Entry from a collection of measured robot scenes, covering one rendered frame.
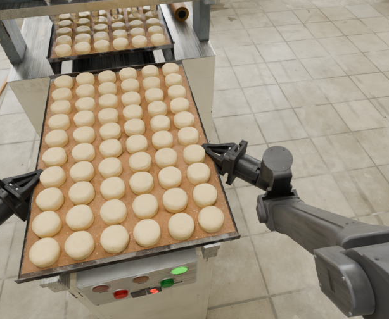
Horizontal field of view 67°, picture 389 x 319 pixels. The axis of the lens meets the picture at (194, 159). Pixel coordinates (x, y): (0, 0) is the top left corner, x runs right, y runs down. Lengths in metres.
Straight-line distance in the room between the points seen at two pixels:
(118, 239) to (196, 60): 0.75
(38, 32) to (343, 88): 2.10
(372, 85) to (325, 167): 1.02
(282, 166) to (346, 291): 0.35
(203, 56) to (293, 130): 1.15
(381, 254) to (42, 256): 0.51
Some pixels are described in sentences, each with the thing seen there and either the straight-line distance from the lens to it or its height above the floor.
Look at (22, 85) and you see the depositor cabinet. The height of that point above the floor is 0.82.
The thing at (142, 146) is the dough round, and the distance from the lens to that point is 0.70.
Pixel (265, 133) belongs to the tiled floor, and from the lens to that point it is 2.06.
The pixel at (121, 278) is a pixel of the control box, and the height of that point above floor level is 0.84.
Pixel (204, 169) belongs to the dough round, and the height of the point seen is 0.92.
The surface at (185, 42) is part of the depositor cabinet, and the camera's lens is 1.22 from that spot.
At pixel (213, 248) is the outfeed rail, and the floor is 0.90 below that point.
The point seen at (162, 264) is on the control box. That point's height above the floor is 0.84.
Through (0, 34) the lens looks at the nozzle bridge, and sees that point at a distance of 1.22.
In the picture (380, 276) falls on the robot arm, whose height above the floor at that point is 1.23.
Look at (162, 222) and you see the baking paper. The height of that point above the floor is 0.90.
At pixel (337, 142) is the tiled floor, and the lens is 2.16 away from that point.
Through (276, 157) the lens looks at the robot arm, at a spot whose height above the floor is 1.00.
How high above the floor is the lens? 1.43
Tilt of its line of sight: 51 degrees down
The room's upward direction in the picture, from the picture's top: straight up
